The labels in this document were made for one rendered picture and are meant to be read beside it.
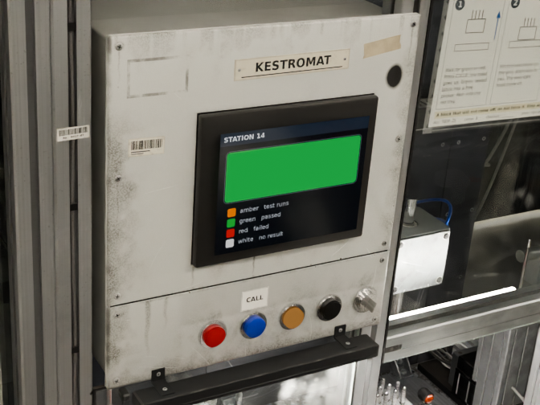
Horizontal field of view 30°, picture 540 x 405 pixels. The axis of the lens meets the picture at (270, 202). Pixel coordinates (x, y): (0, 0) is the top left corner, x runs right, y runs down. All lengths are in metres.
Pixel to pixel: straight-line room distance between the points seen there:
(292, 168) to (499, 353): 0.88
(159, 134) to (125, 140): 0.04
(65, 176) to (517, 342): 1.11
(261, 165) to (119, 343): 0.28
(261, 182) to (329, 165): 0.10
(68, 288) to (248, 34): 0.37
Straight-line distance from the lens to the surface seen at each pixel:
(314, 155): 1.26
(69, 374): 1.29
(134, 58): 1.13
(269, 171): 1.23
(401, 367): 2.24
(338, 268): 1.39
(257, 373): 1.36
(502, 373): 2.03
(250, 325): 1.34
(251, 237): 1.26
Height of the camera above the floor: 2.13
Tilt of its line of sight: 25 degrees down
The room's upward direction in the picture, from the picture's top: 4 degrees clockwise
